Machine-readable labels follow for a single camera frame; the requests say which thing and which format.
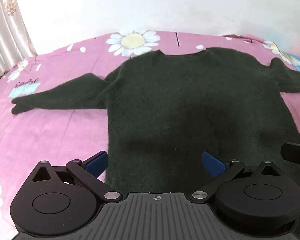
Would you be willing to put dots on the dark green knit sweater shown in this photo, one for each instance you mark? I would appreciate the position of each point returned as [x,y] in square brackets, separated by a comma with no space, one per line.
[190,110]

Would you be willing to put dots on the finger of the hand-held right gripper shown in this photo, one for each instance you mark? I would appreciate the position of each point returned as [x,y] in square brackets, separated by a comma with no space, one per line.
[296,153]

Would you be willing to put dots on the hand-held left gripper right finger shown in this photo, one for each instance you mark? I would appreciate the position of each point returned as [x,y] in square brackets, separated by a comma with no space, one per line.
[212,163]

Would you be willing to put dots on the blue floral cloth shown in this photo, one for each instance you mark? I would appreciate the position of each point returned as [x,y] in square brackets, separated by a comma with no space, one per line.
[293,59]

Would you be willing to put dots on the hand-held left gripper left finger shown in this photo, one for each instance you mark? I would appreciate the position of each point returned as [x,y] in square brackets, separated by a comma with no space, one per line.
[97,163]

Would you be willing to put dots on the beige patterned curtain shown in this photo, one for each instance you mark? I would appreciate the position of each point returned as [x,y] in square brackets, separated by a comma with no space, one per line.
[7,30]

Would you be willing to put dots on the pink floral bed sheet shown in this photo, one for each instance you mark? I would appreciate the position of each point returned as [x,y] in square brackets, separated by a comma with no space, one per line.
[52,135]

